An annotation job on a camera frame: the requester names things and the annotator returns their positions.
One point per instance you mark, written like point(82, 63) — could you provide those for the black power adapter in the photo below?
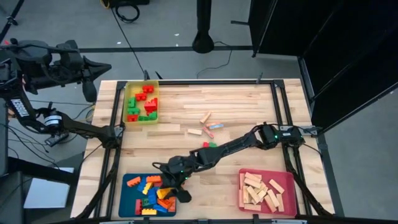
point(57, 140)

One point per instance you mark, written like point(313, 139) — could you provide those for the black tripod leg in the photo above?
point(11, 20)

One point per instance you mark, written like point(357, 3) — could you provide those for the white board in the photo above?
point(46, 194)

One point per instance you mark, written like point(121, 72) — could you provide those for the blue toy brick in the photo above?
point(160, 208)
point(141, 186)
point(152, 197)

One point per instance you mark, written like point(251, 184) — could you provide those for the yellow translucent plastic bin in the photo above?
point(136, 87)

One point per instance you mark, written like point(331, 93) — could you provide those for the wooden block pink side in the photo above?
point(208, 132)

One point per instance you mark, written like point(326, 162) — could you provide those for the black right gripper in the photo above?
point(175, 171)

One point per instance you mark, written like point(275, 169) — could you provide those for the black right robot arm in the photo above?
point(230, 146)

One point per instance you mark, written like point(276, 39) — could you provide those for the pile of mixed toy blocks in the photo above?
point(217, 82)

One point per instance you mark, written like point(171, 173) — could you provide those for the pink plastic bin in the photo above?
point(290, 180)

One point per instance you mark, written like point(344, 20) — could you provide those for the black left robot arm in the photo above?
point(81, 129)

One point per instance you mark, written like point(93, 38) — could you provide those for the blue plastic bin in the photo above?
point(127, 199)

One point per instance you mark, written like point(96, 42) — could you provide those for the red chunky toy block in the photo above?
point(132, 118)
point(140, 96)
point(154, 102)
point(205, 144)
point(148, 89)
point(149, 109)

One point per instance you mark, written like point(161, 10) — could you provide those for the wooden block blue side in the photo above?
point(217, 127)

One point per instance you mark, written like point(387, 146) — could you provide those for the black equipment case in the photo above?
point(124, 2)

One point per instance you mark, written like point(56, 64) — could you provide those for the green printed toy brick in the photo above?
point(145, 202)

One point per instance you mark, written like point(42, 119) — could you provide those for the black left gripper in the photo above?
point(70, 62)

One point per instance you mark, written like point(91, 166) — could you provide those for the red toy brick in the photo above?
point(157, 184)
point(138, 207)

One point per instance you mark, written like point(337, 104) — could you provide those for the yellow toy brick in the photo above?
point(147, 188)
point(149, 211)
point(163, 193)

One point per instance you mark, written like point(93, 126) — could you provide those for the small black hook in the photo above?
point(49, 105)

